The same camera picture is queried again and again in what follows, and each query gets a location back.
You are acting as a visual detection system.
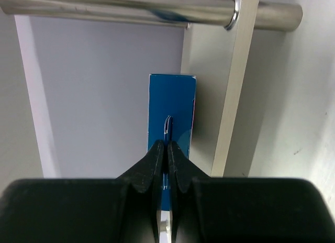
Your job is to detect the white two-tier shelf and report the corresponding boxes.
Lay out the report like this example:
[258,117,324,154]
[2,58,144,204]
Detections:
[1,0,303,177]

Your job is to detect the blue razor box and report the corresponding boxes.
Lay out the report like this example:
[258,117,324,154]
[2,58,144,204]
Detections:
[145,73,197,212]

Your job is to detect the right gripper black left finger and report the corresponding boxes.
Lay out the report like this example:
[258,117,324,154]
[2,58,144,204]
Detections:
[1,140,165,242]

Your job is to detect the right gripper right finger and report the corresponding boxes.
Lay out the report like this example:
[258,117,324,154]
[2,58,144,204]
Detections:
[167,142,334,242]

